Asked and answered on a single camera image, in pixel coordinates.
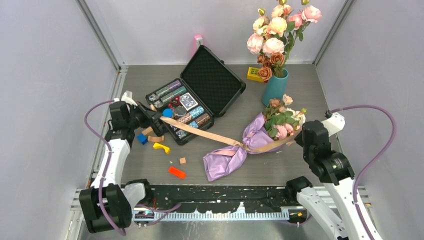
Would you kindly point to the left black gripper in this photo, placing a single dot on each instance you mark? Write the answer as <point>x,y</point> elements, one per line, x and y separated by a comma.
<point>150,116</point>

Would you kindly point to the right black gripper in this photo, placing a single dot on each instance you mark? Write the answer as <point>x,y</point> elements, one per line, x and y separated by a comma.
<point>299,140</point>

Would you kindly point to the purple flower bouquet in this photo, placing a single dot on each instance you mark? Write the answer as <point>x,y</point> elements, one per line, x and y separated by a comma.
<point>221,162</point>

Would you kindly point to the tan ribbon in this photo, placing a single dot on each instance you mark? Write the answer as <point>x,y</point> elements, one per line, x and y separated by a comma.
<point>205,132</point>

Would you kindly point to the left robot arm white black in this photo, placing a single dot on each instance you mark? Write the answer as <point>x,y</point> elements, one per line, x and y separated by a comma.
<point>107,205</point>

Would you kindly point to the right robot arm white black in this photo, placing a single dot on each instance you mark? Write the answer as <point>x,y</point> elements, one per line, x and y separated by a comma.
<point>352,222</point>

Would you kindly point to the teal vase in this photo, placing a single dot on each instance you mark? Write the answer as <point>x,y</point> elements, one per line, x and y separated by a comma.
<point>275,88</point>

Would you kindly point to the pink rose bouquet in vase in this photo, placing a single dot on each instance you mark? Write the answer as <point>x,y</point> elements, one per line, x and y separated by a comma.
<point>274,36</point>

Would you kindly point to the blue round chip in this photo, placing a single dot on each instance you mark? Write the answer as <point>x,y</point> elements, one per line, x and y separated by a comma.
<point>168,113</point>

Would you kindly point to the wooden arch block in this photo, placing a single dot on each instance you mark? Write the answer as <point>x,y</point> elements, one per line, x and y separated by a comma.
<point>149,134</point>

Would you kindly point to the blue cube block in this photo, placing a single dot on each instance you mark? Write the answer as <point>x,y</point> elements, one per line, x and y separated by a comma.
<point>142,138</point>

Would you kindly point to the yellow arch block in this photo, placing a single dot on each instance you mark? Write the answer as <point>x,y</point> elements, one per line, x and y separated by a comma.
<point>159,146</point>

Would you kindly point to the playing card deck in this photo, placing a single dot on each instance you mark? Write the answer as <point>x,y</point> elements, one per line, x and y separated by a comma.
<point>188,101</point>

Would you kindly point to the orange rectangular block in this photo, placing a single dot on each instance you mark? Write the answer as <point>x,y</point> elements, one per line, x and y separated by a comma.
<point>177,172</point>

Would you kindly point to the black open poker case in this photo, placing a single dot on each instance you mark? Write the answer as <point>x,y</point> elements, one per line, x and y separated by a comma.
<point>213,85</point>

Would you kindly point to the yellow perforated block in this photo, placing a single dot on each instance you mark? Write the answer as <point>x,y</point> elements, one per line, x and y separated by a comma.
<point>252,74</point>

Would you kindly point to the pink white bottle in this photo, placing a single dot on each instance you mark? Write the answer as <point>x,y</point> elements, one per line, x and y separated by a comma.
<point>198,39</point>

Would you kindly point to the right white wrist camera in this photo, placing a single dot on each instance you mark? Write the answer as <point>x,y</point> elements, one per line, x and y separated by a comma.
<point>334,122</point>

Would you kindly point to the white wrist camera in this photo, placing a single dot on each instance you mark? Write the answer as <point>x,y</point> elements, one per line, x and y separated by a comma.
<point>334,122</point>
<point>127,97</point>

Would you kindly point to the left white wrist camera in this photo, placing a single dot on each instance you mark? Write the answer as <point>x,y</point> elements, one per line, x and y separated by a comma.
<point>127,97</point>

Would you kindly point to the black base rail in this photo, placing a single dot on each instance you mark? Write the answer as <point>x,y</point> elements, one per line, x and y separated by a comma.
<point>218,199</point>

